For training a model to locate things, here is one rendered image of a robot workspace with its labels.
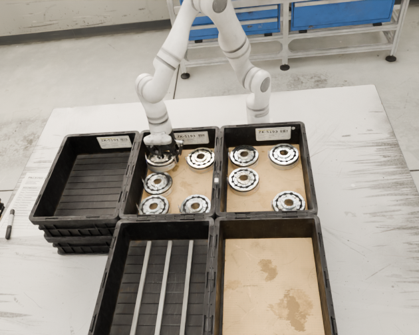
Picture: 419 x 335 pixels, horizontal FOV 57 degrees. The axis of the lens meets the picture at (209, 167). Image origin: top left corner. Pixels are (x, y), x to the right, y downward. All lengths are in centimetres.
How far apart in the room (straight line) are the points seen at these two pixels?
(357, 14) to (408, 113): 81
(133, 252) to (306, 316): 55
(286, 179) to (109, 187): 64
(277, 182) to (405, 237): 45
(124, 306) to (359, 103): 131
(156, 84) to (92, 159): 54
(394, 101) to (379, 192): 161
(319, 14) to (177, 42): 207
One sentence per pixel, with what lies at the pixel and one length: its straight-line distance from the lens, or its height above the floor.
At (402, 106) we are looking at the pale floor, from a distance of 304.
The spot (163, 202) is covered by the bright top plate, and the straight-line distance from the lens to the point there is 131.
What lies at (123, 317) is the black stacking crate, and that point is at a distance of 118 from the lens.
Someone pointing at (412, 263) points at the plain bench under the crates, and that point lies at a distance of 140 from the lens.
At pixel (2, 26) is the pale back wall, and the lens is 469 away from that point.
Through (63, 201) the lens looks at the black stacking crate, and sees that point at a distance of 150.
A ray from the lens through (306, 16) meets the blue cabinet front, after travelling 314.
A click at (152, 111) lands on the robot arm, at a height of 112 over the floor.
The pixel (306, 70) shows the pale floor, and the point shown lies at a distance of 330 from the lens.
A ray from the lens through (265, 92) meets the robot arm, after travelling 151.
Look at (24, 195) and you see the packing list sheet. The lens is 179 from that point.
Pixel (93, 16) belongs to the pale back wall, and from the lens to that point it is 426.
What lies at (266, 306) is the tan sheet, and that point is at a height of 83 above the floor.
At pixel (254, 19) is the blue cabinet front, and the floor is 44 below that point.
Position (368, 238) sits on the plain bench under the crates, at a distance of 141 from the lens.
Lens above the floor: 187
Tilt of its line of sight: 47 degrees down
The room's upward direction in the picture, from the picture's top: 11 degrees counter-clockwise
